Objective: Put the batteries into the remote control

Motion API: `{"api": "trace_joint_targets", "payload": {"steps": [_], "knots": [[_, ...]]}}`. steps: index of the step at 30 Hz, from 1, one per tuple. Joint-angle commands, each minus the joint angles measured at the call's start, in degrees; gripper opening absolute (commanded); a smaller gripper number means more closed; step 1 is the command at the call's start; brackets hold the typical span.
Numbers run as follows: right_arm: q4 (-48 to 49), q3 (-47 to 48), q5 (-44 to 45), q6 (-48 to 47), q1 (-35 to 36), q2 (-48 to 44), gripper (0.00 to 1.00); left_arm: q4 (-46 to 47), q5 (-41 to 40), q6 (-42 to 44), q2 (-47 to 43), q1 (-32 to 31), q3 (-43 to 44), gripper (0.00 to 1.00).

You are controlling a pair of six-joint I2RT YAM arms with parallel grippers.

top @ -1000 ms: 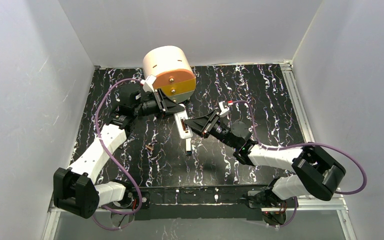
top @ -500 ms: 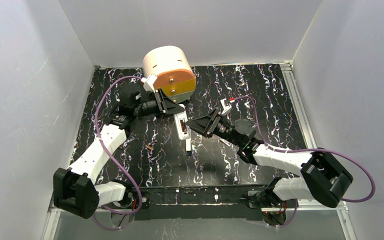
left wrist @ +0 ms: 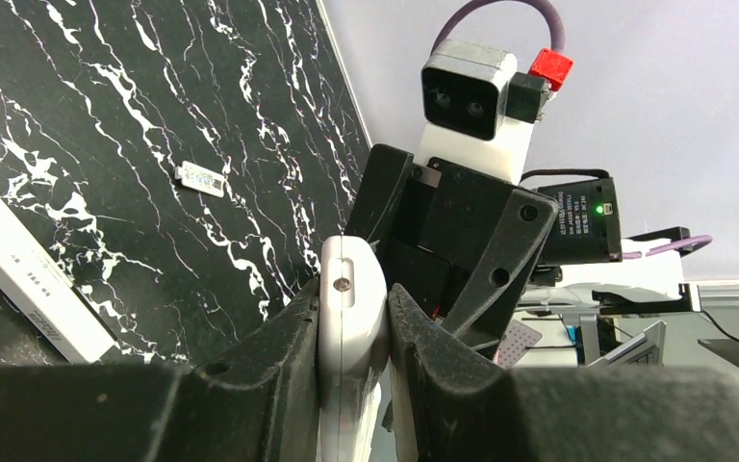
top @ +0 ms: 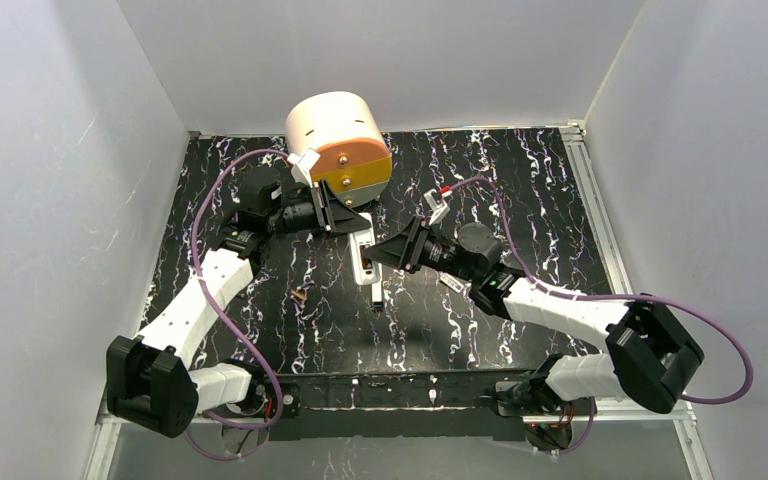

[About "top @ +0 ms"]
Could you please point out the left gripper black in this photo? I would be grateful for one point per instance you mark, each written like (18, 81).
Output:
(321, 211)

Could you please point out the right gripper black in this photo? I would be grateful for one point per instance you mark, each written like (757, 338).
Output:
(413, 243)

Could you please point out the white remote control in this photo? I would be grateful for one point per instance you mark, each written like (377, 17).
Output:
(365, 271)

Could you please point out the white remote battery cover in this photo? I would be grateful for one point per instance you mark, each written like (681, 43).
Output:
(377, 296)

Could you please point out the small brown battery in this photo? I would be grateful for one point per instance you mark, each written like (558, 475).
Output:
(300, 295)

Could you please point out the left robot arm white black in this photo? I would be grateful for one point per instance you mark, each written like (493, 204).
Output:
(150, 380)

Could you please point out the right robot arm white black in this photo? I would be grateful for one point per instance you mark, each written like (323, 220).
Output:
(645, 354)

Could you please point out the round pastel drawer box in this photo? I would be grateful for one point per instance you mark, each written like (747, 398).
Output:
(354, 159)

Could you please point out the black marble pattern mat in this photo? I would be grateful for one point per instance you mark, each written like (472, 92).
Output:
(424, 325)

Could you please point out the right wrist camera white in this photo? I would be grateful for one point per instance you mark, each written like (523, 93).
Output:
(436, 200)

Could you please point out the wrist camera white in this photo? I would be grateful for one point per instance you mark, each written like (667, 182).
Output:
(436, 200)
(301, 166)

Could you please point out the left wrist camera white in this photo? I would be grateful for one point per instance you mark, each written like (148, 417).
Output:
(301, 166)

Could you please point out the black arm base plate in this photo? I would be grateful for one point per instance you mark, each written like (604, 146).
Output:
(557, 428)

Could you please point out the aluminium frame rail right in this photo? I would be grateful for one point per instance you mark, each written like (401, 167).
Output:
(573, 139)

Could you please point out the aluminium frame rail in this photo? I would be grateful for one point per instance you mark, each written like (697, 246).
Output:
(170, 407)
(573, 139)

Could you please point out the aluminium frame rail front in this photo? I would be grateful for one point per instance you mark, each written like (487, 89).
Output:
(170, 407)

